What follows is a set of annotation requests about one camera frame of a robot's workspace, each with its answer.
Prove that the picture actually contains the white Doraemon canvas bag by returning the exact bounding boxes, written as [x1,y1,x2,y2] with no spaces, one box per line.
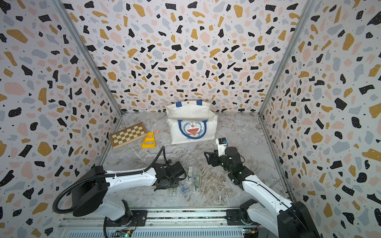
[166,100,218,145]

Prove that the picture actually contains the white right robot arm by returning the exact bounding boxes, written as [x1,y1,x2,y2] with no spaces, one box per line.
[204,147,320,238]

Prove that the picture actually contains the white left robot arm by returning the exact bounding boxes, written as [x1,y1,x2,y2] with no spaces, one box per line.
[71,162,187,226]

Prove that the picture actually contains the olive label compass case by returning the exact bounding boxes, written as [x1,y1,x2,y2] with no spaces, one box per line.
[168,188,177,197]

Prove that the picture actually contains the blue compass case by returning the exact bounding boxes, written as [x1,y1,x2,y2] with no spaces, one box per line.
[179,180,191,196]

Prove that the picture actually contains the barcode label compass case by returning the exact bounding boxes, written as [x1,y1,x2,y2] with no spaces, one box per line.
[187,161,193,180]

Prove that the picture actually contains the green label compass case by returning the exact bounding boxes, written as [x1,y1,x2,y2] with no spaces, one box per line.
[193,169,201,192]

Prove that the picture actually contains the yellow plastic triangular stand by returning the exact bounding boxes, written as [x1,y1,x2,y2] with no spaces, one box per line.
[141,132,156,148]

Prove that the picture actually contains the wooden folding chess board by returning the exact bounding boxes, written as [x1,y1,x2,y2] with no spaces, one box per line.
[110,122,148,149]

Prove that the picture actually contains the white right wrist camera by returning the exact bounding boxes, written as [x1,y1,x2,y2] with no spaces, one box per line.
[216,137,228,157]

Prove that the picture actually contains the black corrugated cable conduit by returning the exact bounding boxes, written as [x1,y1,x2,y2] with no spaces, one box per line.
[52,145,167,214]

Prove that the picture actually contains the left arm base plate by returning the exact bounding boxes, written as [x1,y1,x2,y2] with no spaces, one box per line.
[105,210,148,228]

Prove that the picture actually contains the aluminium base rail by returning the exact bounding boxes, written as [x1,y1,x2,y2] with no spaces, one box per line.
[56,207,263,238]

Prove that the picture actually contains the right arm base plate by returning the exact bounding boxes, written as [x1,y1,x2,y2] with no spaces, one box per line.
[224,208,253,226]

